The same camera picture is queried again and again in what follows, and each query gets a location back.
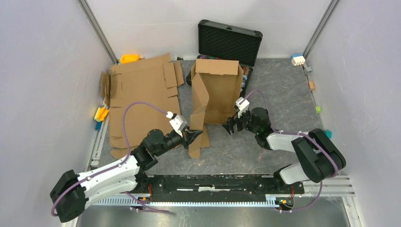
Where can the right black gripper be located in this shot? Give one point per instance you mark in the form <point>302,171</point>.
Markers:
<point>231,121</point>

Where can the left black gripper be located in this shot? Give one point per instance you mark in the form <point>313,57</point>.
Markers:
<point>188,136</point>

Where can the brown cardboard box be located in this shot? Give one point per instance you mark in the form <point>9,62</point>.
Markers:
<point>216,85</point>

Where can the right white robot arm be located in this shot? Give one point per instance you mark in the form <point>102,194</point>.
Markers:
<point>318,158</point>

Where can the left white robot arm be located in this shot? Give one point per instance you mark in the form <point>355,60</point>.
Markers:
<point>73,193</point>

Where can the flat cardboard sheet stack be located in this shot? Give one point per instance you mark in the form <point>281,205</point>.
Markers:
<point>138,95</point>

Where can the black poker chip case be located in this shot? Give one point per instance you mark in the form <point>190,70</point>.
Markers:
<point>218,41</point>

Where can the small orange wooden block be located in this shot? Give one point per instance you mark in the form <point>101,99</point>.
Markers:
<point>311,85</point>

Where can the yellow orange toy block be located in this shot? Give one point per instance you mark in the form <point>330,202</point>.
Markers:
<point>101,114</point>

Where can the small blue block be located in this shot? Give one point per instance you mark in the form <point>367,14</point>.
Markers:
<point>98,126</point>

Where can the blue white toy block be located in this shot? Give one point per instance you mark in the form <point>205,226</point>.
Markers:
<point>297,59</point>

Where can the small teal block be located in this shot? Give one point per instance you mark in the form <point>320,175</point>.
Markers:
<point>328,133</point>

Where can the yellow plastic toy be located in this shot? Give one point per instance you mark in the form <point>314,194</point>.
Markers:
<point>127,58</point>

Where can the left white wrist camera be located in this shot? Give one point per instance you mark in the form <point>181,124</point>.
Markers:
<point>177,122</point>

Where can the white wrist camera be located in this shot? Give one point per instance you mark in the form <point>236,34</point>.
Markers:
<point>177,122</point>
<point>241,106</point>

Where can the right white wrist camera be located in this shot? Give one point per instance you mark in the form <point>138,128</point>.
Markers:
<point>241,106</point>

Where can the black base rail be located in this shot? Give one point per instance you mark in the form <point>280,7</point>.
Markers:
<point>214,188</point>

